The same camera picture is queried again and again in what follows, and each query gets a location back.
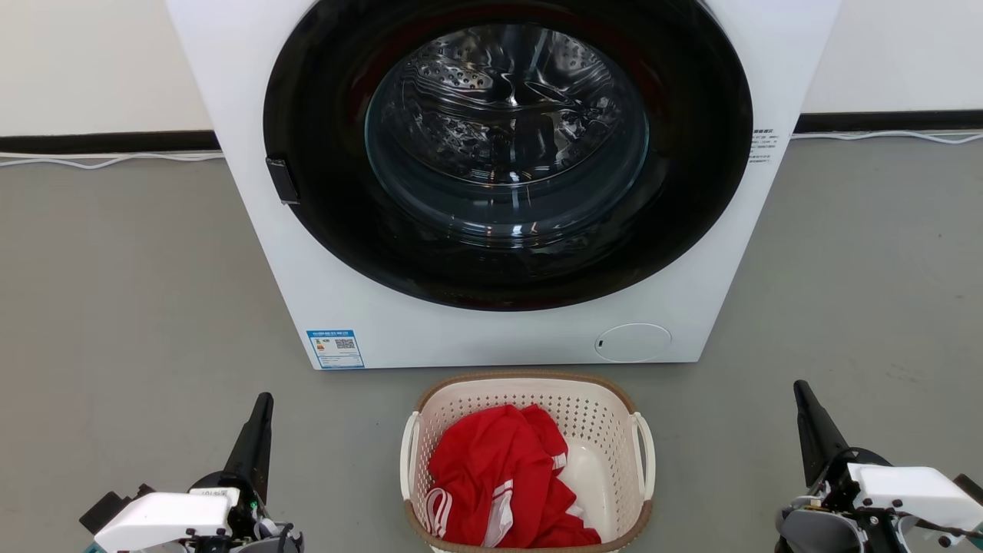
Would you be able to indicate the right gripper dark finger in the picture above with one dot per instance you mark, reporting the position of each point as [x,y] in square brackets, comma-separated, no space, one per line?
[815,438]

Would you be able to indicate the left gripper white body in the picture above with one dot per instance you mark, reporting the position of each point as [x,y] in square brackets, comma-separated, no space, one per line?
[169,514]

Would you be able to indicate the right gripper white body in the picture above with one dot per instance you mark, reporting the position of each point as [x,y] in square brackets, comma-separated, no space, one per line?
[914,491]

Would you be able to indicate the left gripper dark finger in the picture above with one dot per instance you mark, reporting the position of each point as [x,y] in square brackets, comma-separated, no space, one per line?
[253,445]

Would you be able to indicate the white perforated laundry basket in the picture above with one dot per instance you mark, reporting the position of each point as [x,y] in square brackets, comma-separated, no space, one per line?
[591,407]

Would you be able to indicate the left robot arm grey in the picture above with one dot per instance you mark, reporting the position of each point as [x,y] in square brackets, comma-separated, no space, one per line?
[269,541]

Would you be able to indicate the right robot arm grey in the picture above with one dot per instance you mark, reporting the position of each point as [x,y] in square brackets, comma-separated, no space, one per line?
[814,531]

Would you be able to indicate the blue energy label sticker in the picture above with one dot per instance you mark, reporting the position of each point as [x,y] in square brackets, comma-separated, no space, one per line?
[335,349]

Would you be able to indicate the round white filter cover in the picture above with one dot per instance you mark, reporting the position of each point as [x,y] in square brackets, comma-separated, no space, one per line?
[633,342]

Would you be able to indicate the red garment with white stripes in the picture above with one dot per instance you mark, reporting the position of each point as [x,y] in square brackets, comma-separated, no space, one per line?
[491,468]

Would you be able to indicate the black round washer door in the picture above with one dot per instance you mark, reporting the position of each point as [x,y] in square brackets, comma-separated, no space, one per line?
[322,192]

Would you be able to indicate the small printed text label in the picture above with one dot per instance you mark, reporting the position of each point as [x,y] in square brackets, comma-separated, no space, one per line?
[763,146]

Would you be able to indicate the white front-load washing machine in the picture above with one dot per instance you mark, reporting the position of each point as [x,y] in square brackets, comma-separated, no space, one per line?
[230,92]

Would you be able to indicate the steel washer drum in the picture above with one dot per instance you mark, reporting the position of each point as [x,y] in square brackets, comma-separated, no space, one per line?
[507,130]

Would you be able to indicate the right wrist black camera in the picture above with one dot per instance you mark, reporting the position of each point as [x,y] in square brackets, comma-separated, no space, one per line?
[970,488]

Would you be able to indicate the wrist black camera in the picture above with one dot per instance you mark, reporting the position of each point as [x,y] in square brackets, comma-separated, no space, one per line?
[970,488]
[107,508]

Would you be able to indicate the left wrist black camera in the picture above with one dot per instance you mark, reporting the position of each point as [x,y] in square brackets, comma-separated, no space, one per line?
[107,508]

